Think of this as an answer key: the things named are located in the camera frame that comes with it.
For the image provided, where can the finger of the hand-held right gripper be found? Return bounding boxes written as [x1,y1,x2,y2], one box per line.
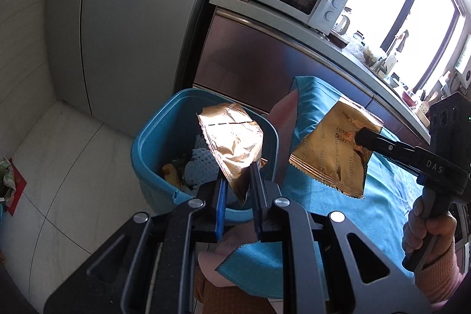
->
[354,126,424,173]

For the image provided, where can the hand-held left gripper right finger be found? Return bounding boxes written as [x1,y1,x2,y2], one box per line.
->
[249,161,433,314]

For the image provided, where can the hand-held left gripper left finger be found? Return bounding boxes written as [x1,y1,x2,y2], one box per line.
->
[44,177,229,314]

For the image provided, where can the white foam fruit net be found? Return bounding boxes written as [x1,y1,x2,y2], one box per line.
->
[183,135,221,187]

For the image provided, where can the gold snack packet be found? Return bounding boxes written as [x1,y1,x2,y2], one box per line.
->
[289,96,385,199]
[197,102,269,205]

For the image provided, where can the orange peel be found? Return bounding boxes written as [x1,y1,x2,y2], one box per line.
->
[162,163,183,187]

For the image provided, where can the blue trash bin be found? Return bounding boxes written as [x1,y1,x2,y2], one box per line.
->
[131,88,280,224]

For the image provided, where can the person's right forearm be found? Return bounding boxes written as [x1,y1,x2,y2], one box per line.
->
[415,240,466,303]

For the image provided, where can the person's right hand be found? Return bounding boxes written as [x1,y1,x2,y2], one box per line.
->
[401,195,459,261]

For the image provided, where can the blue printed tablecloth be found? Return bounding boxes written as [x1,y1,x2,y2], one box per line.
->
[215,76,431,300]

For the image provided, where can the white water heater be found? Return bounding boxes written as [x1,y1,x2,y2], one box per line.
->
[455,36,471,87]

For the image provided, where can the metal kitchen faucet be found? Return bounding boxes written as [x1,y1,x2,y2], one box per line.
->
[392,29,410,57]

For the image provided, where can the dark lidded food container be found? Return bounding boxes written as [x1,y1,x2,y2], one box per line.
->
[327,31,348,49]

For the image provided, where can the glass kettle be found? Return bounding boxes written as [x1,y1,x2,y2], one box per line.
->
[333,7,352,35]

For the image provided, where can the kitchen counter cabinet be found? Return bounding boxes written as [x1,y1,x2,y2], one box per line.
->
[193,0,431,149]

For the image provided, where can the grey refrigerator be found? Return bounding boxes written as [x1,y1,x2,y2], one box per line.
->
[48,0,236,127]

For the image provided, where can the cardboard box with clutter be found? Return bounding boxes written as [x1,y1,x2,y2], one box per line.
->
[0,157,37,216]

